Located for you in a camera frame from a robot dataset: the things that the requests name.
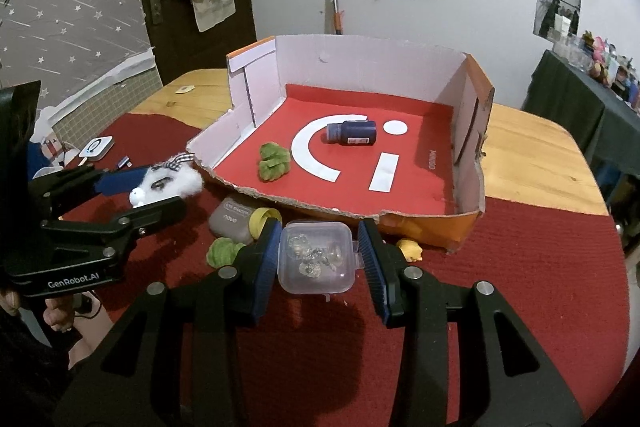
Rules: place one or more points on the red white carton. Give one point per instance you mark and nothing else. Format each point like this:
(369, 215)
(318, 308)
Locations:
(51, 146)

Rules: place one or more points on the person's left forearm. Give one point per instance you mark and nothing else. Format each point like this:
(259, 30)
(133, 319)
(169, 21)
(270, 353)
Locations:
(92, 337)

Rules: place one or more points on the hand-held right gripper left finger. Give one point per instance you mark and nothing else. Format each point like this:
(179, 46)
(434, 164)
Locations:
(270, 252)

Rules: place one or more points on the dark blue bottle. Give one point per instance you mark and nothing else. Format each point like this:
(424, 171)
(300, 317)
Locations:
(352, 133)

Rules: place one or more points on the red table mat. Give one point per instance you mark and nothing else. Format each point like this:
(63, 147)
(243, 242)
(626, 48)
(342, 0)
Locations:
(325, 357)

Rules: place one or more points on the orange cardboard box red bottom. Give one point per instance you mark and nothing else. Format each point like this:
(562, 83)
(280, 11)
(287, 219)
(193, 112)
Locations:
(425, 187)

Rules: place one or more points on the small white card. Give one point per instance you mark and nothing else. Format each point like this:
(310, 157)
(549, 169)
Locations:
(185, 88)

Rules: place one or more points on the clear plastic box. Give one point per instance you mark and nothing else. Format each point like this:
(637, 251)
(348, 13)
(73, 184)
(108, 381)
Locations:
(317, 259)

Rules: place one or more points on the green plush toy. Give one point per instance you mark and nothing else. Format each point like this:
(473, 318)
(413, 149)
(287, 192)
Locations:
(273, 162)
(224, 253)

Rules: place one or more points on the yellow round cap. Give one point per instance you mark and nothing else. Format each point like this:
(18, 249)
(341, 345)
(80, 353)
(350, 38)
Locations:
(257, 223)

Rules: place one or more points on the small black white item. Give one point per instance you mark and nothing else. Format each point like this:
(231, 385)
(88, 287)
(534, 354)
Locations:
(124, 162)

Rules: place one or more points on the dark green covered table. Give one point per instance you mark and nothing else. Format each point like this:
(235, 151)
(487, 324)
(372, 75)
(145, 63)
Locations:
(565, 102)

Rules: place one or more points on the yellow-haired figurine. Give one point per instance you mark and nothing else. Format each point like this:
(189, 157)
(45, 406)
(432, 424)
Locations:
(410, 249)

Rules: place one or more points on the row of small figures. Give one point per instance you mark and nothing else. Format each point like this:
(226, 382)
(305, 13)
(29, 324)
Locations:
(605, 57)

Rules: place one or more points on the grey eye shadow case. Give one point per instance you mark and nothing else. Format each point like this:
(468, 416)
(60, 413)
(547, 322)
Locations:
(231, 219)

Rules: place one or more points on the brown paper bag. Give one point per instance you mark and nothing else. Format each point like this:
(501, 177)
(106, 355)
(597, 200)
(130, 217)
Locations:
(215, 9)

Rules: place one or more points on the person's left hand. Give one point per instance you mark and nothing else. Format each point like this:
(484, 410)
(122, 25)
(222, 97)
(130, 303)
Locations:
(56, 313)

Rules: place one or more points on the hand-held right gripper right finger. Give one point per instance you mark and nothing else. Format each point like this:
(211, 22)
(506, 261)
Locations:
(372, 257)

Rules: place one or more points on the person's dark clothing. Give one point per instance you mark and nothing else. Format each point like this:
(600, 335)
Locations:
(25, 372)

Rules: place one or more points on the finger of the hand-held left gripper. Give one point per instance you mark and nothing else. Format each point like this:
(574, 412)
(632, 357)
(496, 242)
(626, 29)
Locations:
(150, 214)
(120, 182)

